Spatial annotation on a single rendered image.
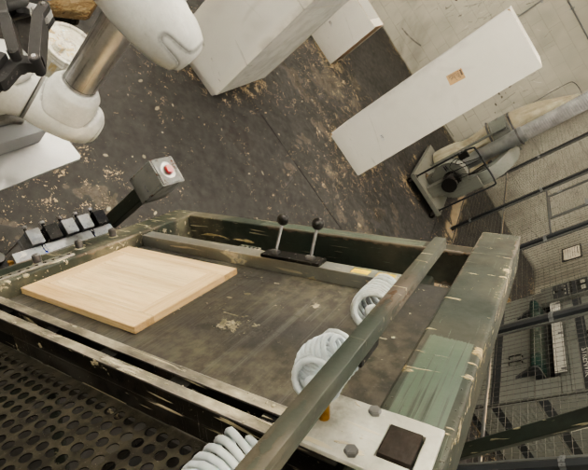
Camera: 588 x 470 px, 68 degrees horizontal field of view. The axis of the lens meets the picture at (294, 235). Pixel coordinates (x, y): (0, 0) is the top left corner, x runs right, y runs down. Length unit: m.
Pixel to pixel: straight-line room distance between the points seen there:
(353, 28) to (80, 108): 4.84
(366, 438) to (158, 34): 0.65
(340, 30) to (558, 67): 4.35
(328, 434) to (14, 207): 2.22
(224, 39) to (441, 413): 3.37
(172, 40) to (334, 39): 5.41
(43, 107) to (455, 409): 1.39
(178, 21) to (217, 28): 2.97
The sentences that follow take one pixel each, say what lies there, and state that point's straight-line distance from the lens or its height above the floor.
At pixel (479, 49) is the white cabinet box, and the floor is 1.70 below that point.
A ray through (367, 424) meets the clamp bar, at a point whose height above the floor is 1.88.
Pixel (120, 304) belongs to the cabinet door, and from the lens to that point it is 1.20.
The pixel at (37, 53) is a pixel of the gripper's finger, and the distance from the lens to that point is 0.59.
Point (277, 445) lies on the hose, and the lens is 0.36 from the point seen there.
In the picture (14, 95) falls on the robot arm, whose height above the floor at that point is 1.04.
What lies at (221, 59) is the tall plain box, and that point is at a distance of 3.75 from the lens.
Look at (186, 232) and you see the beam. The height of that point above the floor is 0.87.
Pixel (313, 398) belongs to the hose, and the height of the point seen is 1.97.
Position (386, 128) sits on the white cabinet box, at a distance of 4.87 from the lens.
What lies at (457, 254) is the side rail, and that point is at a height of 1.80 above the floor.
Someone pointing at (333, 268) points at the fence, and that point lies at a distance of 1.20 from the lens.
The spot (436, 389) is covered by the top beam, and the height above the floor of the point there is 1.92.
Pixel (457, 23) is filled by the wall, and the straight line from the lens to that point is 9.04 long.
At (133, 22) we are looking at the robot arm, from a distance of 0.77.
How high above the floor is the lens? 2.23
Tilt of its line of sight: 37 degrees down
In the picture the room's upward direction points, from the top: 61 degrees clockwise
